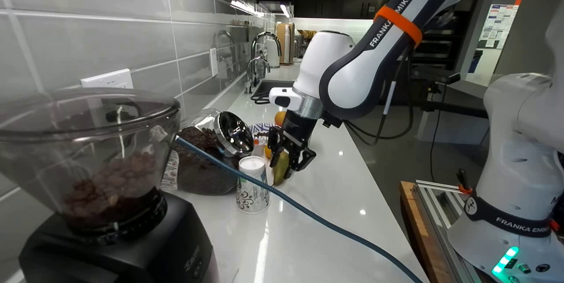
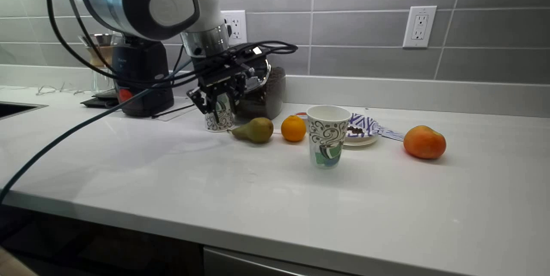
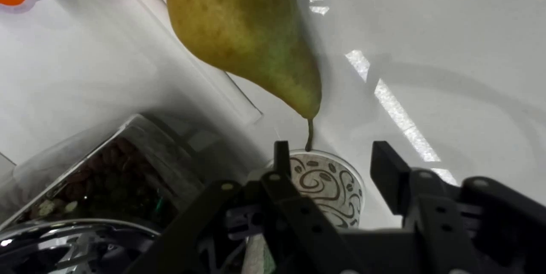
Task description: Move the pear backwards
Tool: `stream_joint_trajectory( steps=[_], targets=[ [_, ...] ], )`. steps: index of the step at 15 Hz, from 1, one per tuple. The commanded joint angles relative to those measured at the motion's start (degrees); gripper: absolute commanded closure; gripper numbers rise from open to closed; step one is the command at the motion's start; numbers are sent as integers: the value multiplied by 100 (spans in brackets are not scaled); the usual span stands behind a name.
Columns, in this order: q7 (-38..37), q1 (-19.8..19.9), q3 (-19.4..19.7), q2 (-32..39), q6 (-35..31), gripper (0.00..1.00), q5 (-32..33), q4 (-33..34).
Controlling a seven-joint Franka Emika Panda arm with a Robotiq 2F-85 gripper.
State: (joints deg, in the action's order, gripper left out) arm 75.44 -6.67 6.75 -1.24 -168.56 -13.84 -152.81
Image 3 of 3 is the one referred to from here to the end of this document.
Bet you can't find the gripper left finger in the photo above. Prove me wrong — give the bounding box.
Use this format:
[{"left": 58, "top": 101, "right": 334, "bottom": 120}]
[{"left": 126, "top": 140, "right": 366, "bottom": 274}]

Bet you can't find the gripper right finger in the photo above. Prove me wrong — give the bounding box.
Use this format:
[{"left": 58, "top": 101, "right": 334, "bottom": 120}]
[{"left": 370, "top": 140, "right": 546, "bottom": 274}]

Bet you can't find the green yellow pear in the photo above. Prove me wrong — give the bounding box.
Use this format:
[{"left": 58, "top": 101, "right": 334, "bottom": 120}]
[{"left": 166, "top": 0, "right": 322, "bottom": 152}]

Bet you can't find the patterned paper cup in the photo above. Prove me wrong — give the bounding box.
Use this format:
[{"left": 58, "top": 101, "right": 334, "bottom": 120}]
[{"left": 241, "top": 149, "right": 366, "bottom": 274}]

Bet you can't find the clear jar of nuts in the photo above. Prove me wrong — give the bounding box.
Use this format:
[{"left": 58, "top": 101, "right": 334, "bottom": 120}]
[{"left": 0, "top": 113, "right": 222, "bottom": 234}]

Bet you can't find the shiny chrome jar lid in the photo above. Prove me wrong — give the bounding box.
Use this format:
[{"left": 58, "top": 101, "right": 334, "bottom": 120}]
[{"left": 0, "top": 219, "right": 162, "bottom": 274}]

